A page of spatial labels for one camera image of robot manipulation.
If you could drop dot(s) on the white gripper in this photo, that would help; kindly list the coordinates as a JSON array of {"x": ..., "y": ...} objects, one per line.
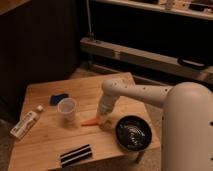
[{"x": 102, "y": 113}]

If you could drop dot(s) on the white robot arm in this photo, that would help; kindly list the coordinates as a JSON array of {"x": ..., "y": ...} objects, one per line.
[{"x": 187, "y": 126}]

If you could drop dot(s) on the clear plastic cup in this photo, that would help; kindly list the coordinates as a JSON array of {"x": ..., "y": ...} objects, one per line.
[{"x": 67, "y": 107}]

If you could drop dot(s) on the wooden table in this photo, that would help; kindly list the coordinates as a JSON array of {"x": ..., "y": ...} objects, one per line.
[{"x": 51, "y": 136}]

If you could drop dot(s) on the black bowl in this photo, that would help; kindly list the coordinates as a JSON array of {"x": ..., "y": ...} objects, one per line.
[{"x": 133, "y": 133}]

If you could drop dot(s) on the blue crumpled cloth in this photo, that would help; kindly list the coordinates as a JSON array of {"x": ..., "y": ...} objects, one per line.
[{"x": 55, "y": 99}]

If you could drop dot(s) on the black white striped block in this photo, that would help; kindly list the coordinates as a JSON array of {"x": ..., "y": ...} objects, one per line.
[{"x": 75, "y": 155}]

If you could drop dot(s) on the metal pole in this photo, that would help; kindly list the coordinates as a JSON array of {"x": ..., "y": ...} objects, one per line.
[{"x": 90, "y": 32}]

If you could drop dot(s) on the white tube bottle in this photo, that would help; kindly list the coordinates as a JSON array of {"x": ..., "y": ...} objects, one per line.
[{"x": 26, "y": 123}]

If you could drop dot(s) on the long grey case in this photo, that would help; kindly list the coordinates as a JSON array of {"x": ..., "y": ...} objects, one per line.
[{"x": 145, "y": 59}]

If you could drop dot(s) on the wooden shelf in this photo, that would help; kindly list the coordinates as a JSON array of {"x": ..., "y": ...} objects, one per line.
[{"x": 178, "y": 7}]

